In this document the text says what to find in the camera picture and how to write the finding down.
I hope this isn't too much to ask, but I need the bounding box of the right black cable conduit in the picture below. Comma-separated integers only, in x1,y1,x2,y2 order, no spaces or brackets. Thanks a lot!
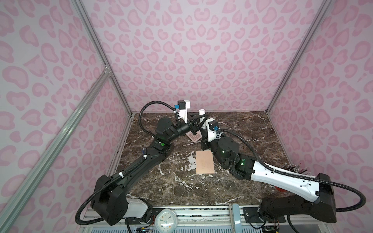
218,128,367,213

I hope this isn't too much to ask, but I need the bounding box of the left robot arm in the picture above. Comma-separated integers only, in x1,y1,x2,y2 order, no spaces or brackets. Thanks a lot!
75,114,207,226

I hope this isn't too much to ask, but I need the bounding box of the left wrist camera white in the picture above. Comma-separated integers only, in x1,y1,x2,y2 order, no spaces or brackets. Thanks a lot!
174,100,191,123

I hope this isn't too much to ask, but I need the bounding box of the white glue stick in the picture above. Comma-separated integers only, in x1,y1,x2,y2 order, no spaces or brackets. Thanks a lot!
199,109,207,125

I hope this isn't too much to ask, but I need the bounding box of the aluminium frame strut left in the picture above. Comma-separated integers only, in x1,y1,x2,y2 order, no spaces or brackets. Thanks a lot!
71,0,133,116

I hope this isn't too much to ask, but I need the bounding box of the light blue tape strip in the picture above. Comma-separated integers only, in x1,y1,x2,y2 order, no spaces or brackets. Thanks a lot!
229,203,243,233

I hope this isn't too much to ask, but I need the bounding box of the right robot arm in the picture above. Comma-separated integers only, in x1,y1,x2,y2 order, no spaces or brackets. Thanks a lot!
201,128,337,223

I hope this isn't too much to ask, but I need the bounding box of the left black cable conduit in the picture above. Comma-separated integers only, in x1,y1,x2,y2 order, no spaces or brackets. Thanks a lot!
74,100,177,225

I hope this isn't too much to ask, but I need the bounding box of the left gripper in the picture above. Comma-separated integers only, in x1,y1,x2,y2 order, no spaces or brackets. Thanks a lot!
167,112,207,144

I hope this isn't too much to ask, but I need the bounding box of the white desk clock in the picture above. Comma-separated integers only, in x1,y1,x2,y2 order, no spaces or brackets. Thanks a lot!
154,209,178,233

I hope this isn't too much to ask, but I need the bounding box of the aluminium frame strut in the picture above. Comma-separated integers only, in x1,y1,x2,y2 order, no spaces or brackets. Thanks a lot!
71,0,133,116
266,0,335,115

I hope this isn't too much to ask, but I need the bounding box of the red pencil cup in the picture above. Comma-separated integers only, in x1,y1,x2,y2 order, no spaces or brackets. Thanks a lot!
282,163,309,175

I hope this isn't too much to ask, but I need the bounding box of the black cable conduit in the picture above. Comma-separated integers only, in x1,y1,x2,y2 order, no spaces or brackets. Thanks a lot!
218,128,367,213
74,100,177,225

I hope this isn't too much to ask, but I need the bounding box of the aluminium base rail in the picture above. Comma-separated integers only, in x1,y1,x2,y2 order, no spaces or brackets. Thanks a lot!
79,205,334,233

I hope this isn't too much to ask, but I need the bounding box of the pink calculator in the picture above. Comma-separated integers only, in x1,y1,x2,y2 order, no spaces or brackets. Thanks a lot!
186,131,202,142

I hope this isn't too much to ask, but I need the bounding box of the aluminium diagonal frame bar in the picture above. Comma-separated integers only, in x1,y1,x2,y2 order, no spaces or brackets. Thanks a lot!
1,70,110,233

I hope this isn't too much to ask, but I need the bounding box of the aluminium frame strut right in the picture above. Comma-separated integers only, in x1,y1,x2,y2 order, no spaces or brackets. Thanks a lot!
266,0,335,115

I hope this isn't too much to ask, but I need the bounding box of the peach envelope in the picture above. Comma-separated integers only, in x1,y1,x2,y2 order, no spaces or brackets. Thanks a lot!
196,150,215,174

